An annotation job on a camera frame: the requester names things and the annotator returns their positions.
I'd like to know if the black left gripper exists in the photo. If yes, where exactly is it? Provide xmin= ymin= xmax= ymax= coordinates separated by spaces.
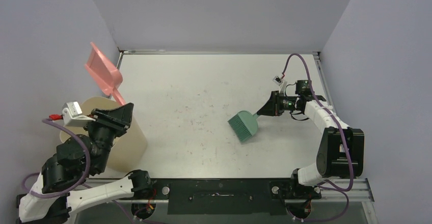
xmin=86 ymin=102 xmax=136 ymax=172

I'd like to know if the green hand brush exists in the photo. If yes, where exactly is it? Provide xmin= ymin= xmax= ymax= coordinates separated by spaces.
xmin=228 ymin=110 xmax=260 ymax=143

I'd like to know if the pink plastic dustpan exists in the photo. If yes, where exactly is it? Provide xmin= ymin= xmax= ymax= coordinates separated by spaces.
xmin=84 ymin=42 xmax=126 ymax=105

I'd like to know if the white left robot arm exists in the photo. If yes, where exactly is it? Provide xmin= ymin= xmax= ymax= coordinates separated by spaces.
xmin=16 ymin=102 xmax=156 ymax=223

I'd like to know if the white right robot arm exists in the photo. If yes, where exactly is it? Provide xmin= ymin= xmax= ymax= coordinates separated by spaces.
xmin=256 ymin=80 xmax=365 ymax=198

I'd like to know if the beige waste bin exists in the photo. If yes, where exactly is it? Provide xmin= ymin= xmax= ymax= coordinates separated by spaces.
xmin=79 ymin=97 xmax=147 ymax=173

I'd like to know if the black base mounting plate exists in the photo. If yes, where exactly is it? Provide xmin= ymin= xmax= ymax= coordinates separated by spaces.
xmin=130 ymin=178 xmax=321 ymax=215

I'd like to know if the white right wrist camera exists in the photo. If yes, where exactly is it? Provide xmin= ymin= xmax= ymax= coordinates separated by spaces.
xmin=273 ymin=76 xmax=288 ymax=95

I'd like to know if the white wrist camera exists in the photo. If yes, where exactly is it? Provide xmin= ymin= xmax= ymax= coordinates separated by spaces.
xmin=48 ymin=101 xmax=95 ymax=127
xmin=273 ymin=76 xmax=288 ymax=95

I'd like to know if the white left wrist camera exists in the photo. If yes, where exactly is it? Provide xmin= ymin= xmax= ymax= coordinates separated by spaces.
xmin=48 ymin=101 xmax=95 ymax=127

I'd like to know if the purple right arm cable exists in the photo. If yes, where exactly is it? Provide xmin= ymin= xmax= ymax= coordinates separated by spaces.
xmin=282 ymin=53 xmax=355 ymax=222

